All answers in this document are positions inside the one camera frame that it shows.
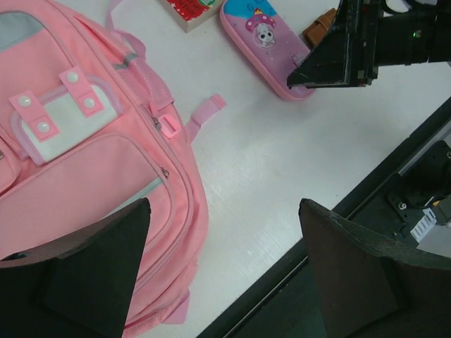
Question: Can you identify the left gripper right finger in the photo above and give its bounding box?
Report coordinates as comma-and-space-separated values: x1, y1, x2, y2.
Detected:
299, 199, 450, 337

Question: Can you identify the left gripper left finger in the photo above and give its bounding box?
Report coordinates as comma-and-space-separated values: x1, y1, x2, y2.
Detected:
1, 199, 151, 337

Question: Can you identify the right white cable duct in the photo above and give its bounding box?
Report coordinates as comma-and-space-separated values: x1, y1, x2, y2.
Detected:
410, 208, 438, 244

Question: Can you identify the pink cartoon pencil case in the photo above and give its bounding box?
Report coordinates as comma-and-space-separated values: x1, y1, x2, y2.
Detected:
219, 0, 314, 101

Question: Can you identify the pink student backpack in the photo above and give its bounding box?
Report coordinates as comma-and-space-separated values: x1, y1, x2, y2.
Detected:
1, 1, 226, 337

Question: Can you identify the brown leather wallet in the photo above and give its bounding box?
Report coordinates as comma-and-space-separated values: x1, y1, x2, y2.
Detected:
302, 8, 337, 48

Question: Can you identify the red patterned book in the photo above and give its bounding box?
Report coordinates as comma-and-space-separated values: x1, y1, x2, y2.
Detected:
159, 0, 224, 33

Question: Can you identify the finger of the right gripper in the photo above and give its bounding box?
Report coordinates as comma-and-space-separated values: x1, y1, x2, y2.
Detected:
287, 6, 352, 88

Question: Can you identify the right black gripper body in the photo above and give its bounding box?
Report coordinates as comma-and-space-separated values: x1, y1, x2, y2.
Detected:
345, 1, 450, 87

